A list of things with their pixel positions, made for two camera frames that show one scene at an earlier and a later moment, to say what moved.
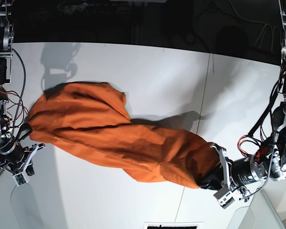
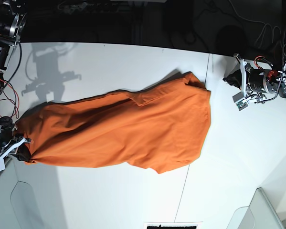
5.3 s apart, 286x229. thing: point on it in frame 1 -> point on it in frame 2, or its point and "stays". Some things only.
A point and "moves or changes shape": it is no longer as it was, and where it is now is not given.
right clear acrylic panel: (259, 214) stays
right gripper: (239, 171) -> (255, 84)
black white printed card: (183, 225) stays
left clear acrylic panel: (27, 212) stays
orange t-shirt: (92, 118) moves or changes shape
